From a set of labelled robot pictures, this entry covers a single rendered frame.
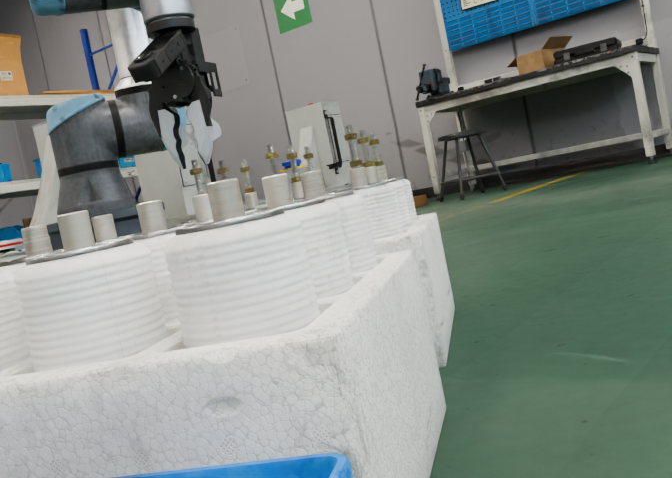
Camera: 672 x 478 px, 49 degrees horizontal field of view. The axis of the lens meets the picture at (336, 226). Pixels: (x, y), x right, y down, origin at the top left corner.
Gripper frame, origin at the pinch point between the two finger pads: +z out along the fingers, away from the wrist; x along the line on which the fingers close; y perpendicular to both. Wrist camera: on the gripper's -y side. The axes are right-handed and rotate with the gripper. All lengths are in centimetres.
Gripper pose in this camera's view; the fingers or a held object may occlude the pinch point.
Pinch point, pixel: (190, 157)
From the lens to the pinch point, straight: 111.6
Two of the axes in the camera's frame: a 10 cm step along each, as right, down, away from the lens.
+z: 2.0, 9.8, 0.5
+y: 3.3, -1.2, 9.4
